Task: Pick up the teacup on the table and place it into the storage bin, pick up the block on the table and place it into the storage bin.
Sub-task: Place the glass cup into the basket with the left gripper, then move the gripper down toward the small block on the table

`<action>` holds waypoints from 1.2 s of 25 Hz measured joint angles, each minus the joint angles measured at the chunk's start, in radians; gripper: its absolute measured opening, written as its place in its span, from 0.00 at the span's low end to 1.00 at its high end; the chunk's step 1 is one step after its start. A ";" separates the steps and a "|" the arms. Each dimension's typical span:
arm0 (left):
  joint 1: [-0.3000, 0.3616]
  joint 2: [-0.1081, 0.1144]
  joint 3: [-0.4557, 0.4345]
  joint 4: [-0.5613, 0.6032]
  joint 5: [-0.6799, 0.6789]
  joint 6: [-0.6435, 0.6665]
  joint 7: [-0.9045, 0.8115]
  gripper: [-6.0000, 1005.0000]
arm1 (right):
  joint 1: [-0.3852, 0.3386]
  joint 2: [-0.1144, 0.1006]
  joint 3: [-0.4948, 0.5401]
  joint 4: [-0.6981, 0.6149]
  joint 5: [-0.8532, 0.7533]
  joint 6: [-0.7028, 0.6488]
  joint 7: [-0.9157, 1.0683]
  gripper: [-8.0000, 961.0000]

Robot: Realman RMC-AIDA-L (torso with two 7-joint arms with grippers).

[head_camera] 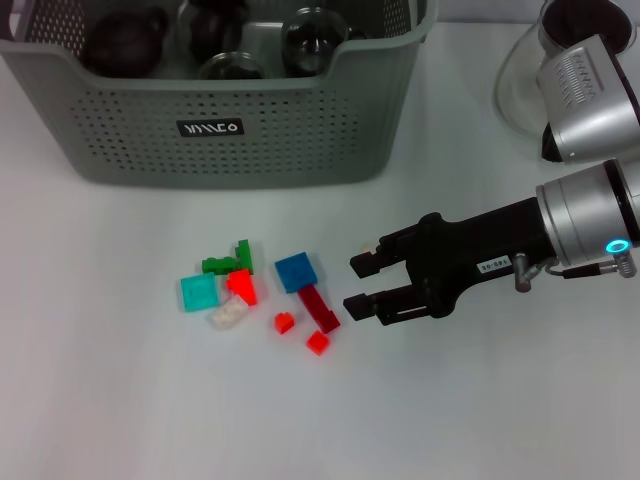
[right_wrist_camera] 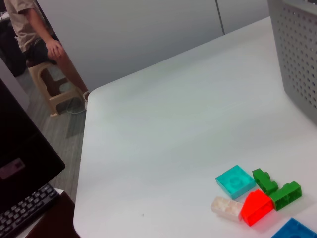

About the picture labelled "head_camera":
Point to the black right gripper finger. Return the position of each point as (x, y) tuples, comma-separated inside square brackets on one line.
[(362, 309), (365, 265)]

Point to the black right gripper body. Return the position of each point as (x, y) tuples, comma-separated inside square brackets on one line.
[(475, 255)]

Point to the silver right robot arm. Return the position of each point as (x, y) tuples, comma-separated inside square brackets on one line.
[(585, 140)]

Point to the grey-green perforated storage bin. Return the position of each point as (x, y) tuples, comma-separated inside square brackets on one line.
[(300, 130)]

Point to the dark red long brick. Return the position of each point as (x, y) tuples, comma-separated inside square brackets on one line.
[(320, 312)]

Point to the small red square brick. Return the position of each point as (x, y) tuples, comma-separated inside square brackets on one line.
[(317, 343)]

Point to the blue square toy plate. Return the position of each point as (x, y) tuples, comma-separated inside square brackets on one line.
[(296, 272)]

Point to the small red notched brick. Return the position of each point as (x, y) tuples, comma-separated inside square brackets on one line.
[(284, 324)]

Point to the orange-red wedge toy brick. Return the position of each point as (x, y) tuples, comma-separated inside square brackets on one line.
[(242, 285)]

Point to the white toy brick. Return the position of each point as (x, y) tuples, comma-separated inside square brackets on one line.
[(227, 315)]

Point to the dark green toy brick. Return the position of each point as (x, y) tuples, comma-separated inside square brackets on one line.
[(217, 264)]

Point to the teal square toy plate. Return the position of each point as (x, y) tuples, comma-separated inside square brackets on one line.
[(200, 294)]

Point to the dark clay teapot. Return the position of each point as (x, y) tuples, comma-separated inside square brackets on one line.
[(125, 45)]

